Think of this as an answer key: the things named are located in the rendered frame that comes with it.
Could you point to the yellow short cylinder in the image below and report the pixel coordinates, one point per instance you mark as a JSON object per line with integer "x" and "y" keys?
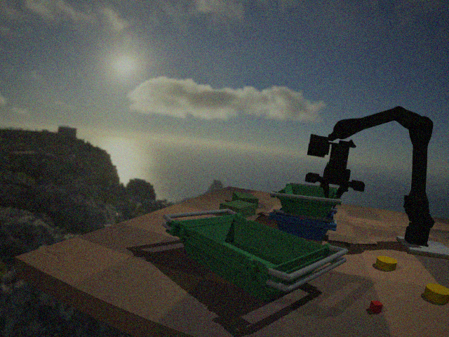
{"x": 386, "y": 263}
{"x": 437, "y": 293}

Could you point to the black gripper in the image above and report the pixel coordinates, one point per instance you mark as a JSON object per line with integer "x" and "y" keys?
{"x": 356, "y": 185}

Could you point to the blue plastic tray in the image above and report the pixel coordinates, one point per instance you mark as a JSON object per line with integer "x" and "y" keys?
{"x": 308, "y": 228}

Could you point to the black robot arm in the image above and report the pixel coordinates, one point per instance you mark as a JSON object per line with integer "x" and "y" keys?
{"x": 420, "y": 130}

